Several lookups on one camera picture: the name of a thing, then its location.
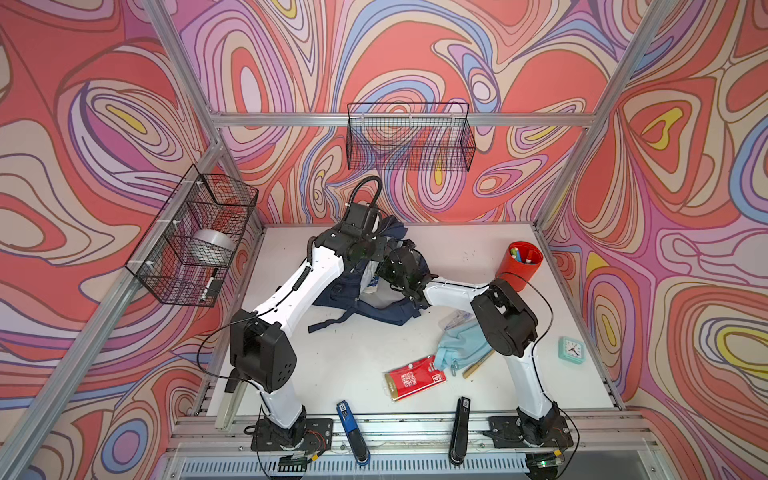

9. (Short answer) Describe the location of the black wire basket on left wall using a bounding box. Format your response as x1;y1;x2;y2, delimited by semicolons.
125;165;258;307

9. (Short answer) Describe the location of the black wire basket on rear wall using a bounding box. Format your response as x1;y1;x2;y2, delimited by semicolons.
346;100;476;172

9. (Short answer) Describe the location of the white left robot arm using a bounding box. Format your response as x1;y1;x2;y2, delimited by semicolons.
229;203;383;430

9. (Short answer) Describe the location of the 91-storey treehouse book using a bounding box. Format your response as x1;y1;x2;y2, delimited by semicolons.
361;276;380;297

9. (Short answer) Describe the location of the wooden pencil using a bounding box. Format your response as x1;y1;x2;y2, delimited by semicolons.
462;350;494;379

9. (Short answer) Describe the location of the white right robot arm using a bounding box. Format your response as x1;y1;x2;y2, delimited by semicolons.
377;241;561;443

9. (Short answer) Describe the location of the red packet with white label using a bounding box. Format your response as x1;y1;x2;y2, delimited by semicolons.
384;355;447;402

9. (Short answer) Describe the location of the black marker in left basket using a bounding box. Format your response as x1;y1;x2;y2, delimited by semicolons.
200;267;218;303

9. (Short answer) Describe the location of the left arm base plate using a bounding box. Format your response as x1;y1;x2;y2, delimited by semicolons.
243;417;334;453

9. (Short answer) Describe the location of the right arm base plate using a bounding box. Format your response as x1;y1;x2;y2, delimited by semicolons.
482;415;575;450

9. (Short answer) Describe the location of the mint green small clock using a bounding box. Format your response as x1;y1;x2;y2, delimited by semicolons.
558;336;587;365

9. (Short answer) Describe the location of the light blue pencil case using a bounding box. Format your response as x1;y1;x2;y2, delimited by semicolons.
433;320;492;372

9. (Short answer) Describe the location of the black wire basket on wall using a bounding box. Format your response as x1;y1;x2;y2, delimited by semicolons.
346;100;476;172
125;165;258;307

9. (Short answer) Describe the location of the blue stapler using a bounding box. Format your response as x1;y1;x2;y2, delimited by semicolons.
336;400;370;467

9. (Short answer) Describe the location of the black stapler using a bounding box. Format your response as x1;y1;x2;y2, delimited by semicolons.
448;397;471;466

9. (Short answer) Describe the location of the red pen cup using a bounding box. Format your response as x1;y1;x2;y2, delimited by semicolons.
496;241;543;293

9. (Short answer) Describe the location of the silver tape roll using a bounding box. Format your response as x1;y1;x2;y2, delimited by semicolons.
188;229;235;267

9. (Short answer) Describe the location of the clear plastic pen box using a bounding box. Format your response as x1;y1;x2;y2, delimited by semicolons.
438;310;474;331

